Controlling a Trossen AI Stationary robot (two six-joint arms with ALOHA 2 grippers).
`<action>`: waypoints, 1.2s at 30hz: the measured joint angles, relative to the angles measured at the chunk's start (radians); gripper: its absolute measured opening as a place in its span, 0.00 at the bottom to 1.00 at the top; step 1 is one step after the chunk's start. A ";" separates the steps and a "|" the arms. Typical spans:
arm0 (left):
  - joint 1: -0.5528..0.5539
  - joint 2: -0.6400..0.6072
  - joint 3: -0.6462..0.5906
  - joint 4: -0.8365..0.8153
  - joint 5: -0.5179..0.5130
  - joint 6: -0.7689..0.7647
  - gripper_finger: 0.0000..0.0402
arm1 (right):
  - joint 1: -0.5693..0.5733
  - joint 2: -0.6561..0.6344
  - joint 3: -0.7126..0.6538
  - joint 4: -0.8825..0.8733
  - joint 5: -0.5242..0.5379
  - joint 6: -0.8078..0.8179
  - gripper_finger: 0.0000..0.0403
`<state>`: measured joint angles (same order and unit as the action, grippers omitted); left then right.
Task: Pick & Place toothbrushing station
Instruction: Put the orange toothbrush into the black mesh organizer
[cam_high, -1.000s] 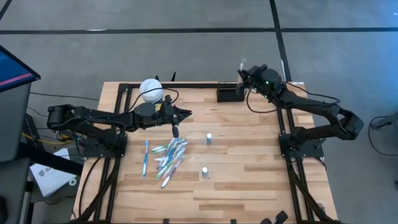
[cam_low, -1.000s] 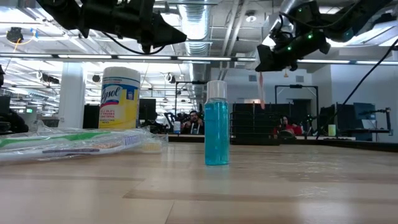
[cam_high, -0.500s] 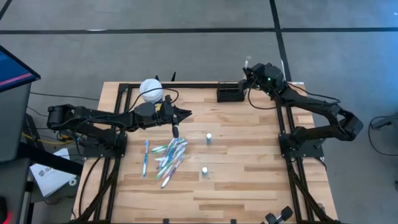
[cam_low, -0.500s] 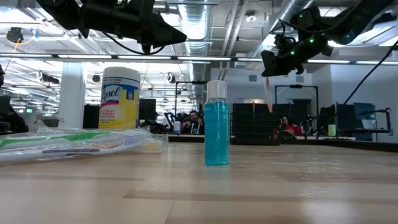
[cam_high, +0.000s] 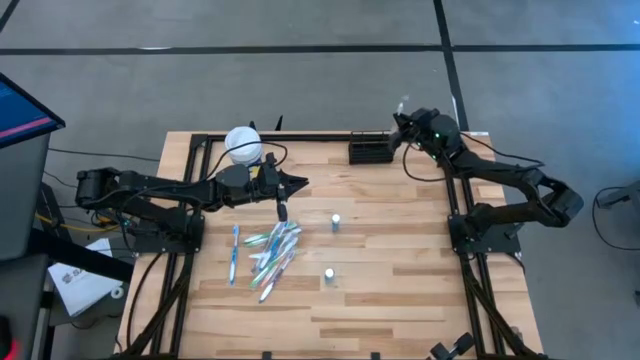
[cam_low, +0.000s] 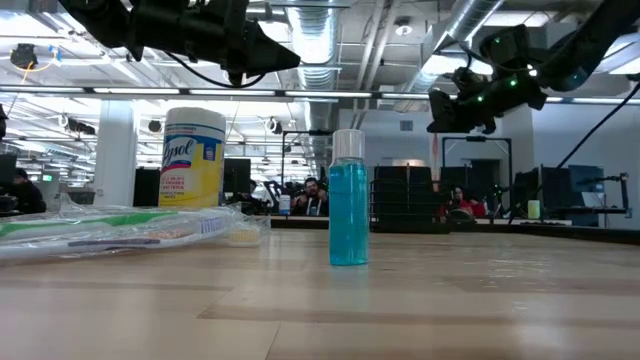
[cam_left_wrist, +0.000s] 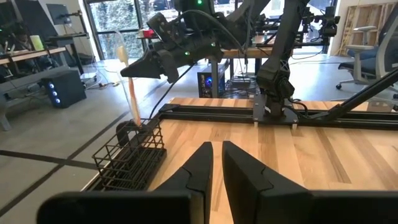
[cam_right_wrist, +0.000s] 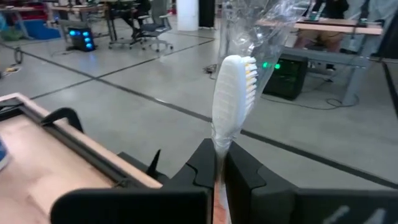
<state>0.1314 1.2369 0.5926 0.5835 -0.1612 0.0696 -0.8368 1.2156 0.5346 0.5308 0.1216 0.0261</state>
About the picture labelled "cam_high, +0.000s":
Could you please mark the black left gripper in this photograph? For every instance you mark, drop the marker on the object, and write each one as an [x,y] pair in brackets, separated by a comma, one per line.
[265,187]

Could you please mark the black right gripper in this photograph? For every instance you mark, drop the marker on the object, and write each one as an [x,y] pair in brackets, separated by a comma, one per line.
[420,127]

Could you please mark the teal mouthwash bottle white cap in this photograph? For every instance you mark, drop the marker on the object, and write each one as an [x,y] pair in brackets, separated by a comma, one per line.
[335,223]
[329,276]

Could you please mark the blue white toothbrush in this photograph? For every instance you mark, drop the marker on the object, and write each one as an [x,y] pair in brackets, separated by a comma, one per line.
[272,245]

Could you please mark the yellow toothbrush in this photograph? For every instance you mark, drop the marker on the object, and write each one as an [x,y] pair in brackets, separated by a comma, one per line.
[280,265]

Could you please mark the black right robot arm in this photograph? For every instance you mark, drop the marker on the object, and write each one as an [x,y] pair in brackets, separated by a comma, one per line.
[500,172]

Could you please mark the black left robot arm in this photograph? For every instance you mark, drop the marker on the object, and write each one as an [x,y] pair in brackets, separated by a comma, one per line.
[160,185]

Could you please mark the yellow disinfecting wipes canister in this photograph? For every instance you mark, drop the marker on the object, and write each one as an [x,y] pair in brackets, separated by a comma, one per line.
[242,142]

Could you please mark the small white tape roll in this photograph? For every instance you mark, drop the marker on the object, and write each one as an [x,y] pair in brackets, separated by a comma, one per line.
[117,292]

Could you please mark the black side desk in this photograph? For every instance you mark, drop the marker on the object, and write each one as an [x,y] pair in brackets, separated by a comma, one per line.
[75,255]

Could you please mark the grey metal stand leg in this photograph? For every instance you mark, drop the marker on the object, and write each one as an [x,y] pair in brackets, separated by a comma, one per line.
[620,195]

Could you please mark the white box on floor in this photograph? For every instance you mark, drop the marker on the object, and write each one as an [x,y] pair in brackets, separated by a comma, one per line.
[80,287]

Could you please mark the grey equipment cabinet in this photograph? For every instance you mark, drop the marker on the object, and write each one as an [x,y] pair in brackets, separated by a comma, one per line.
[20,200]

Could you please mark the blue computer screen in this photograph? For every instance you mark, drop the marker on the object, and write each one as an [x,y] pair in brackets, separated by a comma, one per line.
[20,112]

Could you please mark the black device with glowing light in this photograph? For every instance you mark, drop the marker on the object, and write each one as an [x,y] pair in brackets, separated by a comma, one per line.
[7,345]

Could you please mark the black pointed bracket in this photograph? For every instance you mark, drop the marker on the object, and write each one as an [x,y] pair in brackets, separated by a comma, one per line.
[252,126]
[279,124]

